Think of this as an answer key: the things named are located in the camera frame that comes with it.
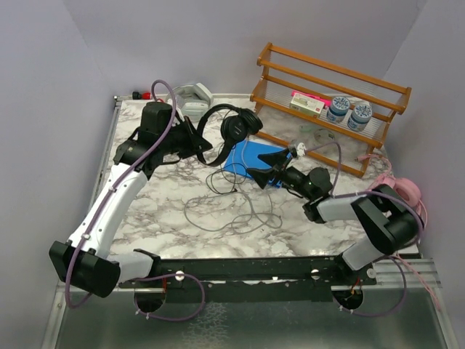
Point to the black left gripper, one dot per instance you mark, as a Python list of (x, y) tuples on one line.
[(196, 142)]

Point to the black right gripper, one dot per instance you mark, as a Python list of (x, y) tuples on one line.
[(263, 175)]

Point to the black headphones with cable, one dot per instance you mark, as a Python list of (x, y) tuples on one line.
[(234, 129)]

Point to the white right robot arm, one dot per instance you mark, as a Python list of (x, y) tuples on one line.
[(389, 222)]

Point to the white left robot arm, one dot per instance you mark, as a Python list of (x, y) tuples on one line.
[(83, 260)]

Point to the blue plastic board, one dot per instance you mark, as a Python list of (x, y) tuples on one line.
[(243, 156)]

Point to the clear tape roll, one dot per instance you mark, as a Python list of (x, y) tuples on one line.
[(323, 136)]

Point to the red black emergency button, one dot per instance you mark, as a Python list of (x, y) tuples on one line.
[(141, 95)]

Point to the white green cardboard box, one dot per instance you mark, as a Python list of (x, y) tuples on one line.
[(306, 105)]

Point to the wooden two-tier rack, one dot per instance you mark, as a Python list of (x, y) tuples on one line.
[(284, 70)]

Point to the blue white jar left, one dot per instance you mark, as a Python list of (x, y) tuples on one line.
[(338, 109)]

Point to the blue white jar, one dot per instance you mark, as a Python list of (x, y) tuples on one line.
[(360, 116), (338, 109)]

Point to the blue white jar right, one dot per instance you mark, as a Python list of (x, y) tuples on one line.
[(360, 116)]

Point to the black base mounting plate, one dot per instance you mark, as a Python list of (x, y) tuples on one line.
[(273, 279)]

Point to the grey white headphones with cable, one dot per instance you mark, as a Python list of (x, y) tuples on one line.
[(195, 100)]

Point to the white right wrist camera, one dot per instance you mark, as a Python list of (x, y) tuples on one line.
[(297, 150)]

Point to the pink headphones with cable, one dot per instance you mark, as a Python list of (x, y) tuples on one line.
[(411, 194)]

